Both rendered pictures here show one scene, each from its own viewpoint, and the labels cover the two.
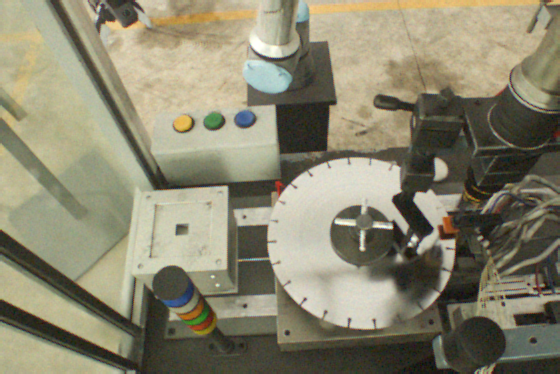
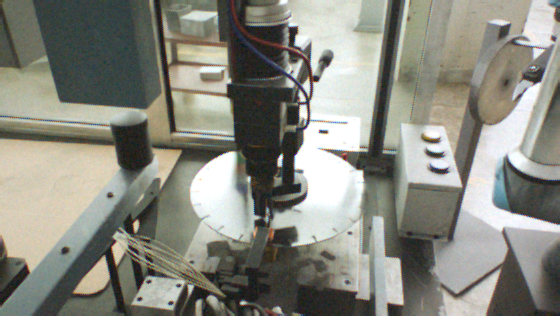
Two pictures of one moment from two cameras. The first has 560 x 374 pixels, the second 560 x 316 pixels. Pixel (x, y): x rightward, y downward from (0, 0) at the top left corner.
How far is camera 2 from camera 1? 0.96 m
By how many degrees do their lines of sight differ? 67
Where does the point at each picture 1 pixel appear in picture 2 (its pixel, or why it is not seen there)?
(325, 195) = (326, 175)
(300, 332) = not seen: hidden behind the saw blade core
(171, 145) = (406, 131)
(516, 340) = (119, 186)
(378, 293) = (221, 185)
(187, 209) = (340, 134)
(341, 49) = not seen: outside the picture
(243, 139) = (412, 164)
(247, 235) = not seen: hidden behind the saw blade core
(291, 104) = (517, 263)
